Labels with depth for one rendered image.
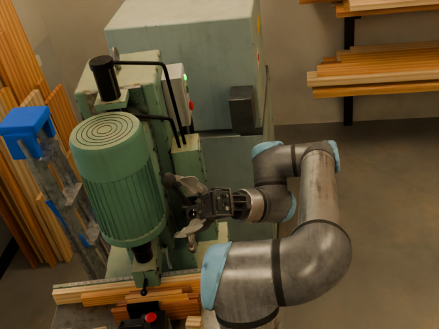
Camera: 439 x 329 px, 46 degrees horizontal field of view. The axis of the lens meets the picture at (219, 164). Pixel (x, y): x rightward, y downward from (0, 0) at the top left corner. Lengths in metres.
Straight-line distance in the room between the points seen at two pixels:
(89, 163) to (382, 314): 1.82
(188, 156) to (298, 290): 0.71
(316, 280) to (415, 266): 2.04
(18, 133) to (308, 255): 1.52
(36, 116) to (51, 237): 1.09
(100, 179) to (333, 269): 0.59
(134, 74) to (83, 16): 2.40
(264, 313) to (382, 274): 1.95
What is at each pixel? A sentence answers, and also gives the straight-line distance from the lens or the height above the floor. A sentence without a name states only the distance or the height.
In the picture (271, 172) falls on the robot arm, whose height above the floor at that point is 1.26.
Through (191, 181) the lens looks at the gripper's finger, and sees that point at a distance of 1.28.
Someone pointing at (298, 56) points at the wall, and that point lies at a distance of 3.68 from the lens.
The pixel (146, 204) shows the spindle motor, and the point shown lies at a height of 1.31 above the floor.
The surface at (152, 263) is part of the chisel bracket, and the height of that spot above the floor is 1.07.
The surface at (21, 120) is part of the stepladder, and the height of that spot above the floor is 1.16.
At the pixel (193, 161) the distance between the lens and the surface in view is 1.49.
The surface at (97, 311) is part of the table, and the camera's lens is 1.66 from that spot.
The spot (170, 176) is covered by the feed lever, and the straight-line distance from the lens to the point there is 1.17.
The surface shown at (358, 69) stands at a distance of 3.28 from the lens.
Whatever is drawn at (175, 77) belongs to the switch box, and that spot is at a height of 1.48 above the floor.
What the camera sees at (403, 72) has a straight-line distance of 3.29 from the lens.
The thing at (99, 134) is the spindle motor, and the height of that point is 1.50.
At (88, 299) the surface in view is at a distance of 1.66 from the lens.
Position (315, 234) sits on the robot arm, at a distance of 0.91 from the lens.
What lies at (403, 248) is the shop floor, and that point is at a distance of 2.98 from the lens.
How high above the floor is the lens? 2.12
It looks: 36 degrees down
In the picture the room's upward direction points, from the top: 9 degrees counter-clockwise
